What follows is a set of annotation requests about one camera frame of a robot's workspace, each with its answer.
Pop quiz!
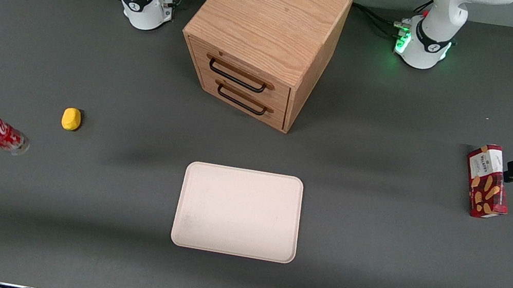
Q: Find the cream rectangular tray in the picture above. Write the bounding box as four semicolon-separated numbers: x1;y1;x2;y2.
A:
169;158;308;266

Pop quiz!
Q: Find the red tartan shortbread box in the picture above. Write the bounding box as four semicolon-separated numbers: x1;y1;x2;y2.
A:
457;141;513;223

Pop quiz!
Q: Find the yellow lemon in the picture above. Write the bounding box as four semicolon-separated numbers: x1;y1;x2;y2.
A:
60;106;83;133

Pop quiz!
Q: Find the wooden drawer cabinet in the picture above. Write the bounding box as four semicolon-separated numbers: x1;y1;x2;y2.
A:
169;0;355;142

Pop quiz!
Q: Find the black metal drawer handle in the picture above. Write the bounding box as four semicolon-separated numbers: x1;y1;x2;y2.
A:
211;79;278;118
202;53;279;97

